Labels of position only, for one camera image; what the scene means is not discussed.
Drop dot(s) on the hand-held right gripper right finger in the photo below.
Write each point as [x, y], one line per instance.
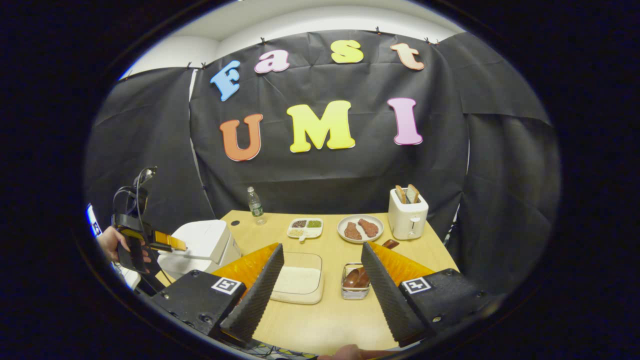
[390, 295]

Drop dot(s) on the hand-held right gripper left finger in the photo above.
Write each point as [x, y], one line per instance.
[257, 295]

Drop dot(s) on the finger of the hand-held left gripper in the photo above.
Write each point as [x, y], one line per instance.
[170, 241]

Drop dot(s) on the white rice cooker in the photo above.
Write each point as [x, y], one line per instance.
[205, 240]

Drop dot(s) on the metal chopstick holder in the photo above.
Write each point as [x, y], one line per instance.
[352, 293]

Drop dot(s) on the brown wooden spoon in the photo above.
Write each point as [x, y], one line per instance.
[355, 278]

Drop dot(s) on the clear container of rice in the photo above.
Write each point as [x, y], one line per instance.
[297, 280]

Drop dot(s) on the white side table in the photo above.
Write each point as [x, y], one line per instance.
[129, 277]

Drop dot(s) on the computer monitor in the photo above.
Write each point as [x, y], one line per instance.
[94, 222]

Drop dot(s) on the white round plate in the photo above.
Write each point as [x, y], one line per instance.
[380, 227]

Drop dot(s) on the brown meat piece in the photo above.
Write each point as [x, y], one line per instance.
[368, 227]
[352, 231]

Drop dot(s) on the white toaster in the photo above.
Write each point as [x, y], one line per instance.
[407, 222]

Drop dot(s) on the white divided dish of beans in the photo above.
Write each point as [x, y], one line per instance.
[305, 230]

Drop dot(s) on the clear plastic water bottle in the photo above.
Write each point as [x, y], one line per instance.
[256, 207]

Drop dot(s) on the toast bread slice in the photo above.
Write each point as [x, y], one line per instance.
[400, 194]
[413, 193]

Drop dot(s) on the black backdrop cloth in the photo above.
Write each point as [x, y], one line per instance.
[310, 180]

